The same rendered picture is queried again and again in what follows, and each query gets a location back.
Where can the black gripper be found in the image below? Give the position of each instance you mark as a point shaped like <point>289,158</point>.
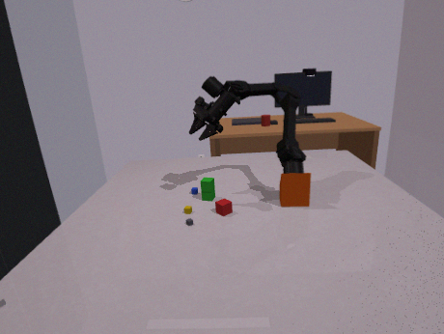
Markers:
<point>212,117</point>

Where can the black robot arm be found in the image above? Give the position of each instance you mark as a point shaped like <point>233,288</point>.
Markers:
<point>288,150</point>

